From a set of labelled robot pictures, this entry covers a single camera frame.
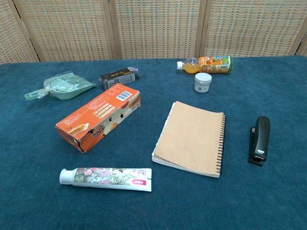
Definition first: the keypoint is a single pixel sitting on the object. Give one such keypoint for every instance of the brown spiral notebook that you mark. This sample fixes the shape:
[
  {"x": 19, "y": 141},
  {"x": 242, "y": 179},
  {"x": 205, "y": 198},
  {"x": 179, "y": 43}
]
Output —
[{"x": 192, "y": 136}]

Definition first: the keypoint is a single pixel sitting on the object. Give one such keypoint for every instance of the orange cardboard box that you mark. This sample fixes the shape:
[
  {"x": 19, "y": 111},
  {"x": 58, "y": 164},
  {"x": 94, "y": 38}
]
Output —
[{"x": 100, "y": 115}]

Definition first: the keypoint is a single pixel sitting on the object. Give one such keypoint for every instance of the black stapler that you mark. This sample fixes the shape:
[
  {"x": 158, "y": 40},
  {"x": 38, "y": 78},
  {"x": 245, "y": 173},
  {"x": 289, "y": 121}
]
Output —
[{"x": 261, "y": 139}]

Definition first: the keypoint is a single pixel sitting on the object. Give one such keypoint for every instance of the black small carton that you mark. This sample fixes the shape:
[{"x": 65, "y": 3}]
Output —
[{"x": 118, "y": 76}]

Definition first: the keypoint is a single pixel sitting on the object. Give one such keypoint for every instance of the white small jar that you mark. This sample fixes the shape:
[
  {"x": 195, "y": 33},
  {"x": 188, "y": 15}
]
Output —
[{"x": 203, "y": 82}]

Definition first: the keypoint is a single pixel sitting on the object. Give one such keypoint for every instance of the orange juice bottle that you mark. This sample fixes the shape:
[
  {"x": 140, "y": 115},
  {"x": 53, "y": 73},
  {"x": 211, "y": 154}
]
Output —
[{"x": 208, "y": 64}]

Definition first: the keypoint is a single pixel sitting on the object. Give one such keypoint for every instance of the floral toothpaste tube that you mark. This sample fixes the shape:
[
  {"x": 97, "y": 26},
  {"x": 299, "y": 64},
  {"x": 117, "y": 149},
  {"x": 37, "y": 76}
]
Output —
[{"x": 108, "y": 178}]

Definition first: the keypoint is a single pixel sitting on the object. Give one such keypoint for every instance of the woven folding screen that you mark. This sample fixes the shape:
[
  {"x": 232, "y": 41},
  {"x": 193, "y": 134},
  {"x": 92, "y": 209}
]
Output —
[{"x": 153, "y": 26}]

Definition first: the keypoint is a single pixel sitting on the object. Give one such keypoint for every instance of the blue table cloth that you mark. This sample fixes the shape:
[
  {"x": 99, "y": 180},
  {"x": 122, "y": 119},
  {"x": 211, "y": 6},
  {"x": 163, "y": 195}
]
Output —
[{"x": 153, "y": 206}]

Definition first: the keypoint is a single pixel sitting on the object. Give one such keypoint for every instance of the green dustpan in plastic bag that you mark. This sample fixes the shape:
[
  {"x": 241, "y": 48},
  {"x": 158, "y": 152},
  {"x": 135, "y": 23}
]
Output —
[{"x": 62, "y": 87}]

